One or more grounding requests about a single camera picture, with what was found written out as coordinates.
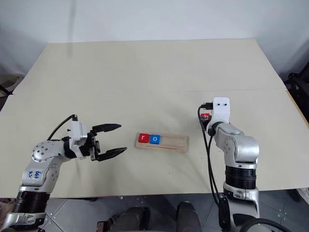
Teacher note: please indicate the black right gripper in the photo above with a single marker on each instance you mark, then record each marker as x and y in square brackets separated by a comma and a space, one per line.
[205, 124]

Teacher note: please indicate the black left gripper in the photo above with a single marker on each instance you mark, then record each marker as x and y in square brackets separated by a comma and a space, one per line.
[93, 147]

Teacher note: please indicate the red letter b block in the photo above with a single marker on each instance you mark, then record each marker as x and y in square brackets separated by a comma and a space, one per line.
[206, 116]

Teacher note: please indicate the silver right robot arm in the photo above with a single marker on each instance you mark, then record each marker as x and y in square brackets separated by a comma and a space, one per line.
[241, 145]

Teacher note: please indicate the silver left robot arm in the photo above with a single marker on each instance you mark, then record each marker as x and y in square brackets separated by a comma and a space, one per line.
[42, 154]

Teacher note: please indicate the red letter r block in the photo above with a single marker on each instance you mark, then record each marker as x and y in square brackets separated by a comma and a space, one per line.
[143, 138]

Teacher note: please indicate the wooden letter tray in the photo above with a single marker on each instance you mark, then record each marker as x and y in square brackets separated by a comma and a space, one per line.
[176, 143]

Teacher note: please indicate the blue letter o block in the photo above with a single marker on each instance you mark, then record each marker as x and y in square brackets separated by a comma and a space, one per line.
[154, 139]

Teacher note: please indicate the dark rounded shape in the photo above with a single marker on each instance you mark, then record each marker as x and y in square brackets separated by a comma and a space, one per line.
[131, 221]

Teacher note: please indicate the beige round object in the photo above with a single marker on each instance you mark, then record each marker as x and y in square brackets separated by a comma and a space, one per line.
[8, 81]

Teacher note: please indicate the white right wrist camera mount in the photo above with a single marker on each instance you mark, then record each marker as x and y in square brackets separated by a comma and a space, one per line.
[220, 110]

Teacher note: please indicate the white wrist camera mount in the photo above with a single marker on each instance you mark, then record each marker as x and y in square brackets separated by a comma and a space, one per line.
[220, 110]
[76, 131]

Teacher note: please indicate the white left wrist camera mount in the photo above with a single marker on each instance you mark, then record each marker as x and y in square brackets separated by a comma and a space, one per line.
[76, 131]

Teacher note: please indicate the black metal frame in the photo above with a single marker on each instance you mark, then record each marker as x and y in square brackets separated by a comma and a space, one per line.
[298, 91]

